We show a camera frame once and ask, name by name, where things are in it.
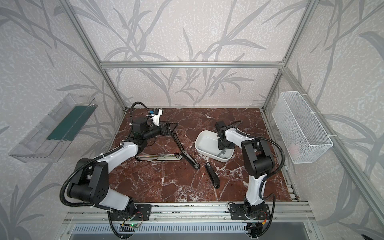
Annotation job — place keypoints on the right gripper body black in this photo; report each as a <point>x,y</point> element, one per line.
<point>225,146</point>

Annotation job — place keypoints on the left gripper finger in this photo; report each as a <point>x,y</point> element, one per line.
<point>170,131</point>
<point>172,125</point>

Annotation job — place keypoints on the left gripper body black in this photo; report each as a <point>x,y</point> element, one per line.
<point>165,129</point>

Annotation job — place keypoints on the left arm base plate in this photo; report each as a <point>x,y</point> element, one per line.
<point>140,212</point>

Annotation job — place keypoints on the white plastic tray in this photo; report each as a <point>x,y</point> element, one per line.
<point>207,144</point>

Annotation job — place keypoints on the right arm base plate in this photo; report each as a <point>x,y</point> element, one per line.
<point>244,211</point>

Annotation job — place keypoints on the green circuit board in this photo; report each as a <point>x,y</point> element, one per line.
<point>130,227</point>

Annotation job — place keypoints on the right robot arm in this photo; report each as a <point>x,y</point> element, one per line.
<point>257,156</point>

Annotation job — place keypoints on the aluminium front rail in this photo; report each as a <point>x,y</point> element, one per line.
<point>200,212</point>

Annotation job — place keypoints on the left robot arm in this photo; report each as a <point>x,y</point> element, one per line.
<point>88,185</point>

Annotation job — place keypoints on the white wire mesh basket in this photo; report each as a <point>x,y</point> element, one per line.
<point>304,136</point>

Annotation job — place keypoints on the clear plastic wall bin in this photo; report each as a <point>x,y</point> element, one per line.
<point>48,141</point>

